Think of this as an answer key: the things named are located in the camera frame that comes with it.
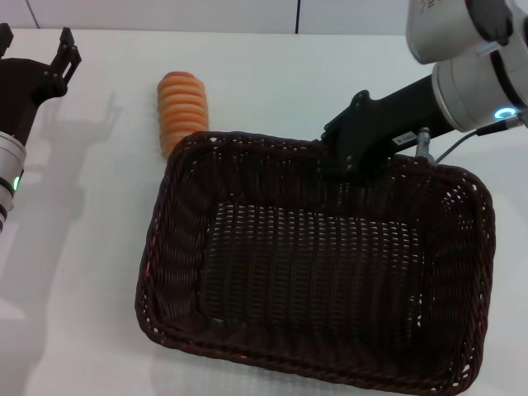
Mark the silver metal cable fitting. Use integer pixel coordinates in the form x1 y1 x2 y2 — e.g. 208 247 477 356
413 127 435 164

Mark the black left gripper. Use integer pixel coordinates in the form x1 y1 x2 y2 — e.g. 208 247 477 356
0 23 82 146

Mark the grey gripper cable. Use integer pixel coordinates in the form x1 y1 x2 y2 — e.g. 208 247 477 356
435 116 528 163

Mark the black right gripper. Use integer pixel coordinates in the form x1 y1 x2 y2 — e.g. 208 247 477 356
318 76 457 186

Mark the black woven wicker basket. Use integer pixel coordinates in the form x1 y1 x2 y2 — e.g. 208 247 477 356
134 130 496 396

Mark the sliced orange striped bread loaf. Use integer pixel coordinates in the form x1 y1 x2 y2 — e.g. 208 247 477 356
156 71 210 160

